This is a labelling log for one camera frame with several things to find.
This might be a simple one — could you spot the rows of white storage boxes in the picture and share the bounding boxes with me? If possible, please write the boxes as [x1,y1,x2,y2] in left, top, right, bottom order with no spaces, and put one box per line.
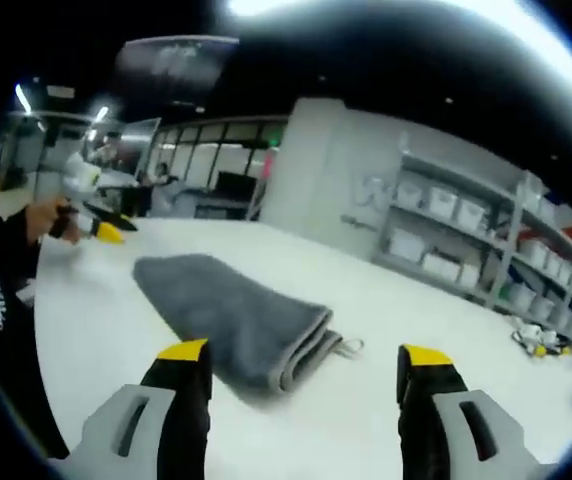
[390,179,572,326]

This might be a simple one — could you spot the black equipment cabinet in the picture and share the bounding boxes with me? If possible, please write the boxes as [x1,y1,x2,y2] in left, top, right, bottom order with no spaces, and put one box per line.
[194,171,263,222]

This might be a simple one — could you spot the grey metal storage shelf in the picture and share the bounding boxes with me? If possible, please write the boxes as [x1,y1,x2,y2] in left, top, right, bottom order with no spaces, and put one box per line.
[373,149,572,341]

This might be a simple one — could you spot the grey towel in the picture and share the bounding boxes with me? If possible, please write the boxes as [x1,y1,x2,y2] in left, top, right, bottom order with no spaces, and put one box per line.
[133,253,365,407]

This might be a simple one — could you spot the person's black printed shirt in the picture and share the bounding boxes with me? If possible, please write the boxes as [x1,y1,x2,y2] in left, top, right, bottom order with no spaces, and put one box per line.
[0,164,72,461]

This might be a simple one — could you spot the person's left hand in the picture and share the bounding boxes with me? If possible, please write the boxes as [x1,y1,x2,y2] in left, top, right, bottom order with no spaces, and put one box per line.
[25,198,83,246]

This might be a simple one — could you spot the pile of spare grippers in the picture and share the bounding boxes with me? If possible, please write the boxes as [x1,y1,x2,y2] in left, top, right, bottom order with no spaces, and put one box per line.
[509,323,572,360]

